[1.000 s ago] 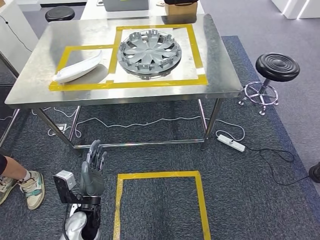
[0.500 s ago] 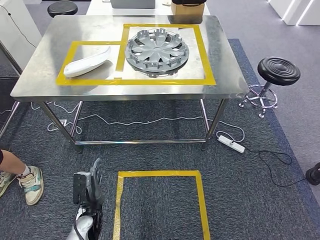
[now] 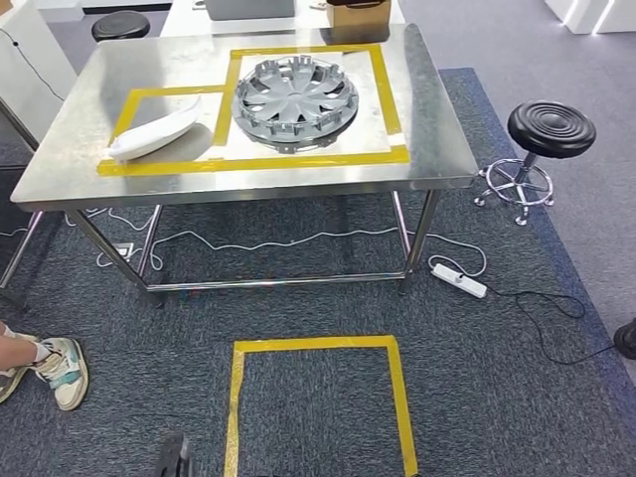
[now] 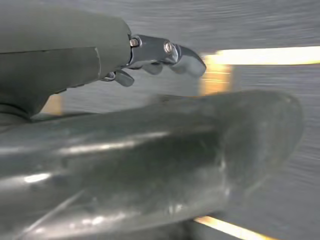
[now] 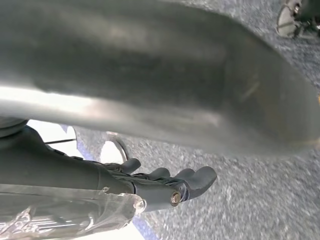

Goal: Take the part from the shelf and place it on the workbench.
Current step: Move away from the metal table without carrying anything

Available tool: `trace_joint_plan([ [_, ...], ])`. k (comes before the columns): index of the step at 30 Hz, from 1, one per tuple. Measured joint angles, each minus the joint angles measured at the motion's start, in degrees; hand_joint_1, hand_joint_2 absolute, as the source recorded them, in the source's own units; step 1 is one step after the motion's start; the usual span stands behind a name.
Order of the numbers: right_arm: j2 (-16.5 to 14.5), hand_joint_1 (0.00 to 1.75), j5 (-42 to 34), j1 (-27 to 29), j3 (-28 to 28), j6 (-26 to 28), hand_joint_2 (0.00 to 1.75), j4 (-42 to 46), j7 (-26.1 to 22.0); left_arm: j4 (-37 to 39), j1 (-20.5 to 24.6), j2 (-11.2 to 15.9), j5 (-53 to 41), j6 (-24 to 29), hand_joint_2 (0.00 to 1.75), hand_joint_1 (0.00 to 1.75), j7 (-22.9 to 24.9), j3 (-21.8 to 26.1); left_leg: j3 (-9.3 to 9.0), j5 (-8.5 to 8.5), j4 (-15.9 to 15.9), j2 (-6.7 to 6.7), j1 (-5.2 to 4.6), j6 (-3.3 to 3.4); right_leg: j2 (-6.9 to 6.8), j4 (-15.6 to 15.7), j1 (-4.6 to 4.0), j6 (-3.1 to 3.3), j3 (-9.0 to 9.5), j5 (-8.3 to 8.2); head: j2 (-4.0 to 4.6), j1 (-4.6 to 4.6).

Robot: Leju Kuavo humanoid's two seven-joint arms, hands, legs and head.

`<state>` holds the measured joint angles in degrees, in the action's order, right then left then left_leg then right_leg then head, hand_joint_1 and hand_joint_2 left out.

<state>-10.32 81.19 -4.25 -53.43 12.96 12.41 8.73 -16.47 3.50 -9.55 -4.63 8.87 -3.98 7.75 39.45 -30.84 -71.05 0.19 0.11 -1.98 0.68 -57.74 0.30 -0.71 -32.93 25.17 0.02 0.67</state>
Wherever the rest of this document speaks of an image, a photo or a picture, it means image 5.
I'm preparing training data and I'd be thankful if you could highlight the dark robot body panel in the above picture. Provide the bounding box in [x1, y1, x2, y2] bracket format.
[0, 0, 320, 158]

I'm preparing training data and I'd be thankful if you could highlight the chrome stanchion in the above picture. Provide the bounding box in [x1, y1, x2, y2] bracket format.
[100, 132, 130, 166]

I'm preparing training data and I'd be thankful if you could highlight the clear plastic wrap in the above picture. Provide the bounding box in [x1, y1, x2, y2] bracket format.
[0, 183, 147, 240]

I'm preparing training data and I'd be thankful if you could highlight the black round stool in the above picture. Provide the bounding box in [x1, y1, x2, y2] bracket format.
[275, 0, 320, 38]

